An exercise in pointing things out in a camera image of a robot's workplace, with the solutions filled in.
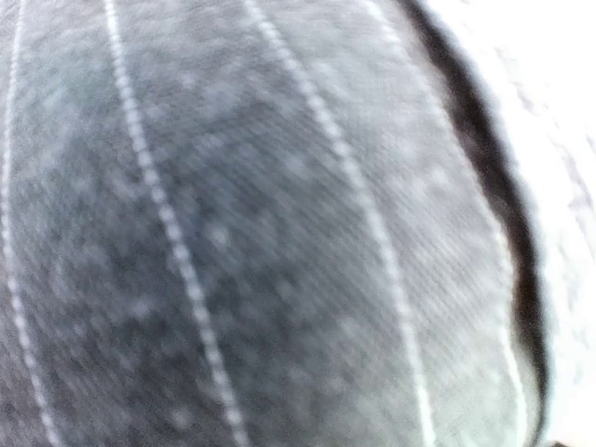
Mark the dark grey pinstriped shirt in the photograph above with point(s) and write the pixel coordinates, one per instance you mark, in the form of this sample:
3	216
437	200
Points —
255	223

